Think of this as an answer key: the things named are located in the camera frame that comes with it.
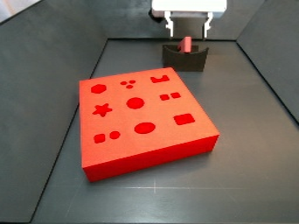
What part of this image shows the red shape-sorting board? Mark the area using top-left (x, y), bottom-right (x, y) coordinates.
top-left (78, 68), bottom-right (220, 182)

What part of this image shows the red double-square peg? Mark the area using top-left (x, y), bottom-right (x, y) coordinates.
top-left (177, 36), bottom-right (192, 53)

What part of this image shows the black curved holder stand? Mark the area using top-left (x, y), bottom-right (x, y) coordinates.
top-left (162, 45), bottom-right (209, 72)

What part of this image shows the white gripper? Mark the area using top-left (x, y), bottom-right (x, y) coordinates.
top-left (150, 0), bottom-right (227, 39)

